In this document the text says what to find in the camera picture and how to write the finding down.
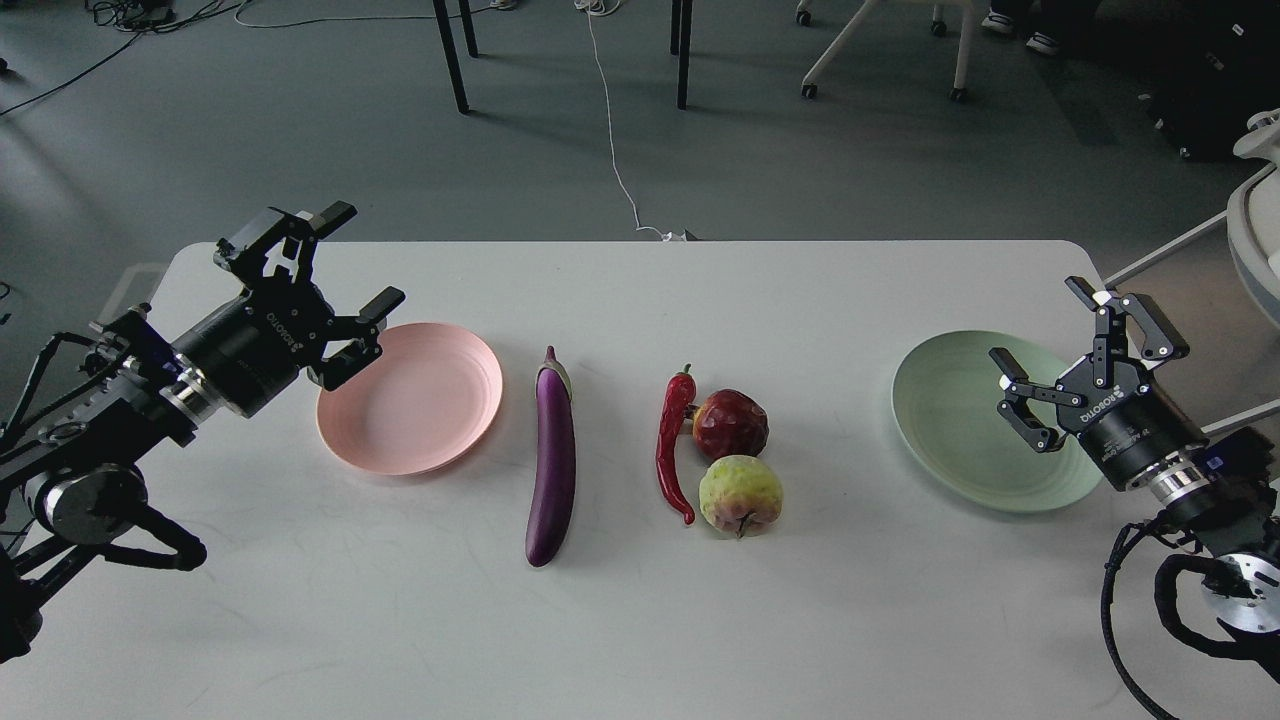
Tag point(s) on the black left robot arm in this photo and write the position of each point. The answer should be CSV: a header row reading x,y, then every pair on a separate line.
x,y
93,406

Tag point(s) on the black table legs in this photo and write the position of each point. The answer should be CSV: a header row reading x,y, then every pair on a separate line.
x,y
680,36
449,47

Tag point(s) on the black table legs left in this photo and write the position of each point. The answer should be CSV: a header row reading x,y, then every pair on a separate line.
x,y
449,47

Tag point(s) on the light green plate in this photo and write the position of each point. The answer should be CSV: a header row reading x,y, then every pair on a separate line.
x,y
944,399

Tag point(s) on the pink plate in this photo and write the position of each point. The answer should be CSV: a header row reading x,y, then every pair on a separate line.
x,y
431,396

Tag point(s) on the red chili pepper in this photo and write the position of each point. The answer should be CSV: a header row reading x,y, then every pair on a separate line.
x,y
679,394

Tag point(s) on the white chair at right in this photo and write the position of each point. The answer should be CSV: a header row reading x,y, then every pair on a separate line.
x,y
1251,219

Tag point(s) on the white rolling chair base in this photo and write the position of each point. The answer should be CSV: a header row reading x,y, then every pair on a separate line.
x,y
850,40

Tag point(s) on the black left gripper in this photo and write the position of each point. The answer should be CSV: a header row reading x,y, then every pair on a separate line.
x,y
250,349

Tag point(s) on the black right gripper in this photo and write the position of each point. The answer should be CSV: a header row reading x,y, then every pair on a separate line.
x,y
1109,399

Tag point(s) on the black equipment case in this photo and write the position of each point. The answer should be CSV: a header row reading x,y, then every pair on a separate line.
x,y
1221,72

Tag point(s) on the red pomegranate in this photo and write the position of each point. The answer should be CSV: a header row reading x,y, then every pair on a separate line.
x,y
730,423

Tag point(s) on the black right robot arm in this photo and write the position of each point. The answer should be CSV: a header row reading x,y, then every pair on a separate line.
x,y
1217,590

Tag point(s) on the purple eggplant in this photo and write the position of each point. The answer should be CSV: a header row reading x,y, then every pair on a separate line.
x,y
556,464

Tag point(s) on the green yellow apple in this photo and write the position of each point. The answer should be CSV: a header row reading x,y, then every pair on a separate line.
x,y
740,495

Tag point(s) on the black table legs right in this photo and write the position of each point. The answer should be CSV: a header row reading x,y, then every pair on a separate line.
x,y
680,36

